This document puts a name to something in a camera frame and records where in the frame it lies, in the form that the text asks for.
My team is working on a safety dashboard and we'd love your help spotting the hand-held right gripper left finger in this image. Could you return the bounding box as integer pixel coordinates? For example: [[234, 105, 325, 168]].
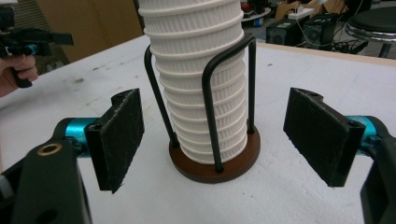
[[84, 88, 146, 194]]

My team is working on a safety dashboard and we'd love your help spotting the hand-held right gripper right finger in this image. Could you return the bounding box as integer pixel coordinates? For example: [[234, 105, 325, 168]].
[[283, 87, 367, 189]]

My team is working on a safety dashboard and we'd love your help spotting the black wire cup holder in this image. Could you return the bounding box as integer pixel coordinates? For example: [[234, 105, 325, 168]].
[[143, 32, 262, 185]]

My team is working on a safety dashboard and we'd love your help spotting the stack of white paper cups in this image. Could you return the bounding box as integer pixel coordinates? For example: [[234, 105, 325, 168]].
[[137, 0, 250, 165]]

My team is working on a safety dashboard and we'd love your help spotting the brown cardboard panel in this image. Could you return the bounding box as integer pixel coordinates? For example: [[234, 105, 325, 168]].
[[35, 0, 145, 63]]

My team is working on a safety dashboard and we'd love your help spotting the black computer tower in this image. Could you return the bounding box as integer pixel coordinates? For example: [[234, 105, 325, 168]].
[[265, 18, 307, 47], [303, 13, 340, 49]]

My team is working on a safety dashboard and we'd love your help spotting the white power strip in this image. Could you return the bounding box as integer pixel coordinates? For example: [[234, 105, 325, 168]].
[[288, 7, 316, 21]]

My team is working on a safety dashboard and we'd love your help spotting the black round stool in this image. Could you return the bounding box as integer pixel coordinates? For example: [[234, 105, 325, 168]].
[[345, 6, 396, 59]]

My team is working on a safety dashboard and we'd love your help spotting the tangle of black cables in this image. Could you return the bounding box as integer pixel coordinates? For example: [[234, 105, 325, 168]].
[[323, 38, 370, 55]]

